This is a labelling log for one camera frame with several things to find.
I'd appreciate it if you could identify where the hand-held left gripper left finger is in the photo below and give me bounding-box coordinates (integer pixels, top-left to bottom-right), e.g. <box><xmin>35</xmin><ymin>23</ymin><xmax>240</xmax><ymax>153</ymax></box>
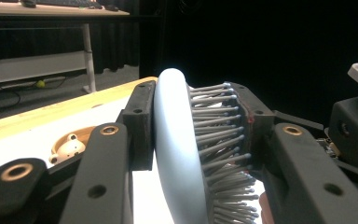
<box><xmin>121</xmin><ymin>79</ymin><xmax>157</xmax><ymax>172</ymax></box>

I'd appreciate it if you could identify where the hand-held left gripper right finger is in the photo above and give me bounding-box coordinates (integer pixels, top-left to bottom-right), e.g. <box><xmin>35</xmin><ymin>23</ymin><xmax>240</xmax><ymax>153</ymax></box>
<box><xmin>228</xmin><ymin>81</ymin><xmax>277</xmax><ymax>171</ymax></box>

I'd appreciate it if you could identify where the light blue hairbrush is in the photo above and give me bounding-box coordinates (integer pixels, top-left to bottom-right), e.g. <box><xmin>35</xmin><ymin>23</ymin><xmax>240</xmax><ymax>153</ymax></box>
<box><xmin>153</xmin><ymin>67</ymin><xmax>260</xmax><ymax>224</ymax></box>

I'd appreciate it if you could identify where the yellow pouch-shaped holder with bear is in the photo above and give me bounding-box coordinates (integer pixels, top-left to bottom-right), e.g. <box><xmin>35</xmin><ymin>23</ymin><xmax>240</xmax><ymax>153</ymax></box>
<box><xmin>48</xmin><ymin>125</ymin><xmax>98</xmax><ymax>165</ymax></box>

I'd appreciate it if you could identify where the black keyboard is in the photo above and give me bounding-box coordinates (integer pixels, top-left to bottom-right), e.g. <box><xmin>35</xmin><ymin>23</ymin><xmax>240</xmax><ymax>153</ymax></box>
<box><xmin>36</xmin><ymin>0</ymin><xmax>104</xmax><ymax>10</ymax></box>

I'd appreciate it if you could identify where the desk with white metal frame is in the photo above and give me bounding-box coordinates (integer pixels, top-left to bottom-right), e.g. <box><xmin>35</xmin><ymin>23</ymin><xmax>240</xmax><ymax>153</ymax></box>
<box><xmin>0</xmin><ymin>1</ymin><xmax>131</xmax><ymax>123</ymax></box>

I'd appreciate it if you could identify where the black floor cable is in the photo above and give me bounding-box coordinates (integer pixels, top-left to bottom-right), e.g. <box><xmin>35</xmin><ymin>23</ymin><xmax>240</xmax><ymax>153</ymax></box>
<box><xmin>0</xmin><ymin>89</ymin><xmax>23</xmax><ymax>110</ymax></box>

